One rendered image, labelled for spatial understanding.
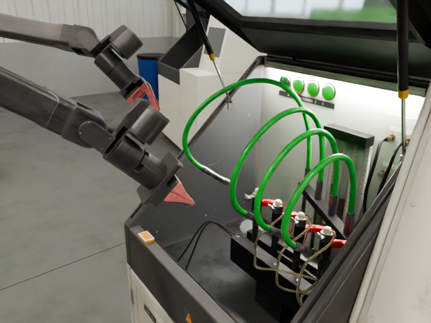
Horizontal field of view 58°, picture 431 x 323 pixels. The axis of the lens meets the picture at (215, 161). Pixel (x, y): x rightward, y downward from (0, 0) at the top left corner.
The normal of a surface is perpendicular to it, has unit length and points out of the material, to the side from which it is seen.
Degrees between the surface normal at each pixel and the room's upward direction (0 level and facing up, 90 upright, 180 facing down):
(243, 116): 90
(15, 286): 0
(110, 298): 0
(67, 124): 88
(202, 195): 90
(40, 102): 78
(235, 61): 90
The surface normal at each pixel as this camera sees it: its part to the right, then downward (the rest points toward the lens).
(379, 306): -0.79, -0.02
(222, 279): 0.02, -0.93
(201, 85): 0.42, 0.35
